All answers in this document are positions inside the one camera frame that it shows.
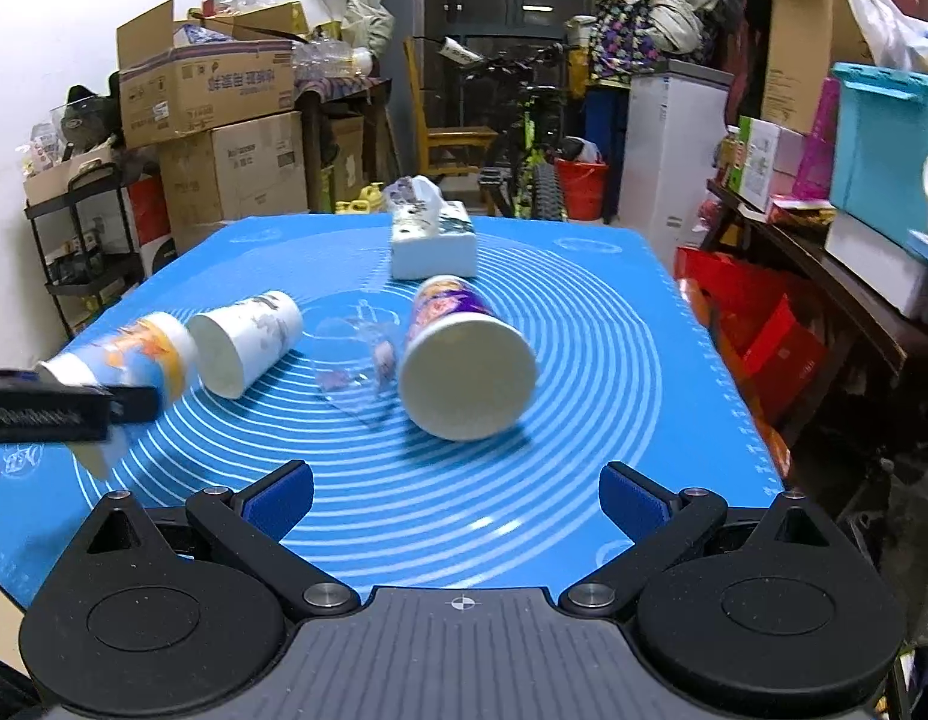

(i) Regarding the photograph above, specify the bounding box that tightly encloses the paper cup blue orange print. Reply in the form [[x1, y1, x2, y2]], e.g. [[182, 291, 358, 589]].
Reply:
[[36, 312, 197, 479]]

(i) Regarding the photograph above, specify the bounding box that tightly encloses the white paper cup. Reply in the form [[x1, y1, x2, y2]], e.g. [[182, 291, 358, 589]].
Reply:
[[185, 291, 303, 400]]

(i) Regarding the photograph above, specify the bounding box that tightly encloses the clear plastic cup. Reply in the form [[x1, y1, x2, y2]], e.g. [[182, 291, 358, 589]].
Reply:
[[309, 317, 399, 427]]

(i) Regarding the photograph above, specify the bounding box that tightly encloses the purple printed paper cup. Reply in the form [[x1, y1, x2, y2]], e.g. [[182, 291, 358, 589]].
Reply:
[[399, 275, 537, 442]]

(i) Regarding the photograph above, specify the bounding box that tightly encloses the black shelf rack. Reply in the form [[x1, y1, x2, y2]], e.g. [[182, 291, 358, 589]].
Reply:
[[25, 164, 145, 340]]

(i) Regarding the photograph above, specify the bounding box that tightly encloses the blue silicone baking mat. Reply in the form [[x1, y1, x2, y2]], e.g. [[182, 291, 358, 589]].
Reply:
[[0, 216, 782, 605]]

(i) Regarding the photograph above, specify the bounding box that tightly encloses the lower cardboard box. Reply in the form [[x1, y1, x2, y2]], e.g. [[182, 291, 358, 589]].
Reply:
[[158, 110, 309, 254]]

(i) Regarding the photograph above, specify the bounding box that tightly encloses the dark wooden side table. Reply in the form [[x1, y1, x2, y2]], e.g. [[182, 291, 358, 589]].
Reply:
[[704, 179, 928, 429]]

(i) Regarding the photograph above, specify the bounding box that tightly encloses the black helmet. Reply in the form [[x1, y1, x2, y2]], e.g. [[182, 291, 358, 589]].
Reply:
[[52, 85, 124, 161]]

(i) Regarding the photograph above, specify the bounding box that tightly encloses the upper open cardboard box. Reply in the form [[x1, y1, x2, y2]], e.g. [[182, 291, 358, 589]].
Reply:
[[116, 0, 306, 148]]

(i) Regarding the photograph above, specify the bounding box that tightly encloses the white tissue box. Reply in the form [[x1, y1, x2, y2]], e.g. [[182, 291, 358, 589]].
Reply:
[[382, 176, 477, 281]]

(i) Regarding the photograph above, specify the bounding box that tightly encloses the red plastic bucket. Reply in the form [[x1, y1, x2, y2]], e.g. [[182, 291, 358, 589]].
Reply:
[[553, 160, 609, 221]]

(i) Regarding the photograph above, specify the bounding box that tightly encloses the green white carton box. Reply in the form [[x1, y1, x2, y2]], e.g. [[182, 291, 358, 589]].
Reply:
[[728, 115, 780, 210]]

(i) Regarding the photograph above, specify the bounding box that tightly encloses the wooden yellow chair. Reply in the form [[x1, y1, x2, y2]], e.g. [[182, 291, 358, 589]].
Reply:
[[402, 36, 498, 184]]

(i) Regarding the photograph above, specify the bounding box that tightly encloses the white chest freezer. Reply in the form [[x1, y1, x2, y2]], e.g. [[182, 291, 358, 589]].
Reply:
[[615, 60, 732, 266]]

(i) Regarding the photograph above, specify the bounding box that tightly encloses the black green bicycle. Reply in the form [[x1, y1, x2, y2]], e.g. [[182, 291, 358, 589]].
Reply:
[[430, 36, 570, 221]]

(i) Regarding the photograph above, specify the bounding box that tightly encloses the teal plastic storage bin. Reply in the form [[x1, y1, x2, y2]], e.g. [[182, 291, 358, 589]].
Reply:
[[830, 62, 928, 245]]

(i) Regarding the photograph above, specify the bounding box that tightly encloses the floral purple bag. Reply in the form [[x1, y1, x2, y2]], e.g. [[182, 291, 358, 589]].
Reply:
[[588, 0, 704, 86]]

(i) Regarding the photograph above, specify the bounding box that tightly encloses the tall brown cardboard box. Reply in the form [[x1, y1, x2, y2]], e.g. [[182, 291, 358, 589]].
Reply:
[[761, 0, 873, 135]]

